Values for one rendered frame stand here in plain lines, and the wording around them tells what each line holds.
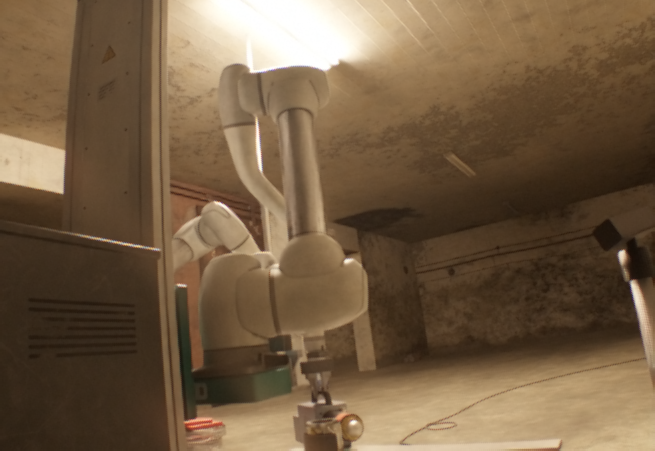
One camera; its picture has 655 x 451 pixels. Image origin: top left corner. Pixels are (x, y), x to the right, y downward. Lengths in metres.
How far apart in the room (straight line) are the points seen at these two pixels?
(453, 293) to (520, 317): 1.75
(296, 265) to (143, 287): 0.36
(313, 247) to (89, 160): 0.63
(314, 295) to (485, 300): 11.12
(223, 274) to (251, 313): 0.11
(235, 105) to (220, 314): 0.60
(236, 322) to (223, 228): 0.74
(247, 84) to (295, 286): 0.61
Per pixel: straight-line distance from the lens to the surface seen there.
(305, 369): 1.95
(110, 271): 0.82
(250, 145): 1.37
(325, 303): 1.03
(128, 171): 1.18
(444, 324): 12.40
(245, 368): 1.00
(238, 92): 1.36
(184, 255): 1.80
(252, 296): 1.04
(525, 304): 11.88
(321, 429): 1.55
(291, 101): 1.29
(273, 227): 7.42
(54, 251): 0.76
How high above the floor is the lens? 0.64
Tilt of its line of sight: 15 degrees up
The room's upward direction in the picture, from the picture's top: 7 degrees counter-clockwise
